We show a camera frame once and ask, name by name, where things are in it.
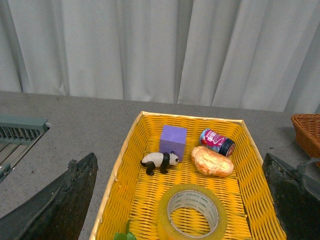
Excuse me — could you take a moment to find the purple foam cube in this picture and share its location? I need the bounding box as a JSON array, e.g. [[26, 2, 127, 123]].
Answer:
[[159, 125, 187, 162]]

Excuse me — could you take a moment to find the toy orange carrot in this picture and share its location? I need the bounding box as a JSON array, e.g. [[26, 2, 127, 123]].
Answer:
[[113, 220, 137, 240]]

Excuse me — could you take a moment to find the green plastic rack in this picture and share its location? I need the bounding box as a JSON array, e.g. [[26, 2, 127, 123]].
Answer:
[[0, 115, 50, 181]]

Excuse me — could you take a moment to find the yellow woven basket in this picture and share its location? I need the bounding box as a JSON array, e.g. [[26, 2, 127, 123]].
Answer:
[[90, 111, 287, 240]]

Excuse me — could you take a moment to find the white curtain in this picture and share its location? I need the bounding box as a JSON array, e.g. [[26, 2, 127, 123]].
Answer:
[[0, 0, 320, 114]]

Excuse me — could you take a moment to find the toy panda figure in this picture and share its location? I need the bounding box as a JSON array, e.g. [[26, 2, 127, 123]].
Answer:
[[140, 151, 180, 176]]

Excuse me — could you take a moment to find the toy bread loaf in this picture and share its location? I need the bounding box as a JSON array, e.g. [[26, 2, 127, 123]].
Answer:
[[191, 146, 234, 177]]

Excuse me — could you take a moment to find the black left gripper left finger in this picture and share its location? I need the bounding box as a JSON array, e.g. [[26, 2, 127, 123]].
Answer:
[[0, 153, 98, 240]]

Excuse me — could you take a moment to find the pink drink can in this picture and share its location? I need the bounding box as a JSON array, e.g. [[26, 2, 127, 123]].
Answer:
[[199, 128, 236, 158]]

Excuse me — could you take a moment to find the brown wicker basket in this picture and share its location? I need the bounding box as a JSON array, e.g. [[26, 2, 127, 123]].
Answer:
[[290, 113, 320, 158]]

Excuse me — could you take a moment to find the clear packing tape roll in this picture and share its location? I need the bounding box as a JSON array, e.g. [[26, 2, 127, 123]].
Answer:
[[157, 183, 228, 240]]

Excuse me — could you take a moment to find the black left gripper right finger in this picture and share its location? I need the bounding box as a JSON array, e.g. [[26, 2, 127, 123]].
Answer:
[[262, 153, 320, 240]]

